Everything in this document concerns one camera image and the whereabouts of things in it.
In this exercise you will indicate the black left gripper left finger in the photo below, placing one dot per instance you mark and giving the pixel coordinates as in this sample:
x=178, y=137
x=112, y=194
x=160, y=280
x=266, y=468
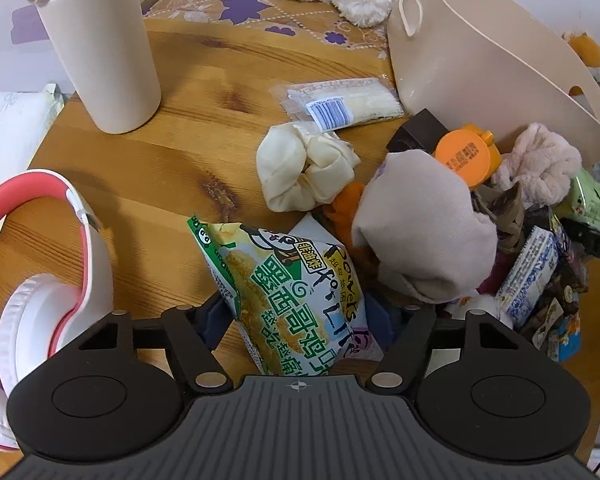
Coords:
x=188, y=335

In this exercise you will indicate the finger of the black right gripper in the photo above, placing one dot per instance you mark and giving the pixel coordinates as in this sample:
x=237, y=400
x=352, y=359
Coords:
x=581, y=233

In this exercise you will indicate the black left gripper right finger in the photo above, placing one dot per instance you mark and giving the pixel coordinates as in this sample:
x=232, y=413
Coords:
x=403, y=367

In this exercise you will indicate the blue white snack packet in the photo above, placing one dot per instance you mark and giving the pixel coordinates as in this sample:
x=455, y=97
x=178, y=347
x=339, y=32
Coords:
x=529, y=276

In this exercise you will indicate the pink fluffy scrunchie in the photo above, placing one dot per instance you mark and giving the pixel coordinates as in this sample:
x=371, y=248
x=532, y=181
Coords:
x=542, y=163

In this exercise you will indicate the colourful blue snack pack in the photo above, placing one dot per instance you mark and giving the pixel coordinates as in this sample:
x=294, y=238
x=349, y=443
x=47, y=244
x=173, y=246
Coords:
x=565, y=340

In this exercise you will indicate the dark brown scrunchie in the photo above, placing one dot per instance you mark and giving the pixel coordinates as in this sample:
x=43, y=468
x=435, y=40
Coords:
x=506, y=211

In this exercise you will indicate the green chicken snack bag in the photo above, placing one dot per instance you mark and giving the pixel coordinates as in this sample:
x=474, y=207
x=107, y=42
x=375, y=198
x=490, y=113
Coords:
x=297, y=302

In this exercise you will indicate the orange lid container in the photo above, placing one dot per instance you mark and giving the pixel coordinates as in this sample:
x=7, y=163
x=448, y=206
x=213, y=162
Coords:
x=471, y=153

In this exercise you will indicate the cream scrunchie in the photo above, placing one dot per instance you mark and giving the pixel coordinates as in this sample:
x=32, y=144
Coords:
x=300, y=167

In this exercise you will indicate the clear barcode packet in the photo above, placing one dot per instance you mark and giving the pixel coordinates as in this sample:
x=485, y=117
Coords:
x=340, y=103

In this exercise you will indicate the orange scrunchie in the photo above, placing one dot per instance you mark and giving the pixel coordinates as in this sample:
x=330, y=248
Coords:
x=341, y=212

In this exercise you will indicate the white red headphones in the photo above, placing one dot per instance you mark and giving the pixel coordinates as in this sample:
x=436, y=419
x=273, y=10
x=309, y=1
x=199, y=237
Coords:
x=43, y=314

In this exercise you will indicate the orange hamster plush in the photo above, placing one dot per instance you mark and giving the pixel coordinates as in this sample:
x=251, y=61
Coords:
x=587, y=49

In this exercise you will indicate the beige plastic storage bin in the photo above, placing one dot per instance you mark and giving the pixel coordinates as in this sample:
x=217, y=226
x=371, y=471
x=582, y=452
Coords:
x=492, y=63

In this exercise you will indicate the brown floral tissue box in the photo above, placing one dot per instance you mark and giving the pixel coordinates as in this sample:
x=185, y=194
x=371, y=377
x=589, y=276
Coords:
x=316, y=21

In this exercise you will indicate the white thermos bottle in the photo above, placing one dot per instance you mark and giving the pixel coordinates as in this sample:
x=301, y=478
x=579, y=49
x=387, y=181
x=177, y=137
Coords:
x=104, y=48

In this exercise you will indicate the purple white board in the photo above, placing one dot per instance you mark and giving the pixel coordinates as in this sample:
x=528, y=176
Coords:
x=27, y=26

